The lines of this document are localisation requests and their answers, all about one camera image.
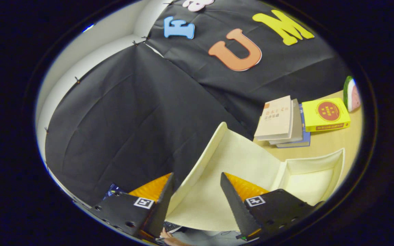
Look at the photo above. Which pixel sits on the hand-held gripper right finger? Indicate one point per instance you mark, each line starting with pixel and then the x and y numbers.
pixel 238 208

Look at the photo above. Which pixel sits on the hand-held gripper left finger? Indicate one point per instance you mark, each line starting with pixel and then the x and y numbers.
pixel 161 208

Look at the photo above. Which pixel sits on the cream fabric storage box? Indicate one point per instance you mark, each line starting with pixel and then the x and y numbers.
pixel 238 160

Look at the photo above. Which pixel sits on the black backdrop cloth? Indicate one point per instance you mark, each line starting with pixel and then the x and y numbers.
pixel 132 119

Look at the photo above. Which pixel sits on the blue book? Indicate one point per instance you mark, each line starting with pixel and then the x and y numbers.
pixel 305 138

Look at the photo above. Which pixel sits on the beige book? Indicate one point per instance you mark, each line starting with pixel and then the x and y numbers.
pixel 275 118

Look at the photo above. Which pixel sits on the grey book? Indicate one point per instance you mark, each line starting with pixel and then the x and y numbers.
pixel 297 126

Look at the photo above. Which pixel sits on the yellow book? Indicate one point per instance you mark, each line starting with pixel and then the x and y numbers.
pixel 325 114

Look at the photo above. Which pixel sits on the watermelon slice plush toy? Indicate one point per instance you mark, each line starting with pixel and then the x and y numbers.
pixel 351 95

